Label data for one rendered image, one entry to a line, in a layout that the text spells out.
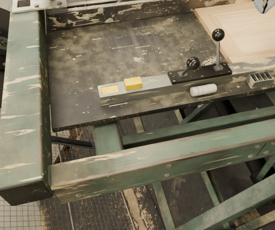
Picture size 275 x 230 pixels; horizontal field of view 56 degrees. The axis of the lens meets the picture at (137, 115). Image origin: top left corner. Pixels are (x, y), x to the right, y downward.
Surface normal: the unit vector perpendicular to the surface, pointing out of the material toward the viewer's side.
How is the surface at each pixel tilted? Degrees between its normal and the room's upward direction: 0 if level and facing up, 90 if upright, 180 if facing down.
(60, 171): 54
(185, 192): 0
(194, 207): 0
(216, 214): 0
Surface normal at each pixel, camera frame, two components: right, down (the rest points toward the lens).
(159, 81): 0.01, -0.62
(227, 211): -0.78, -0.21
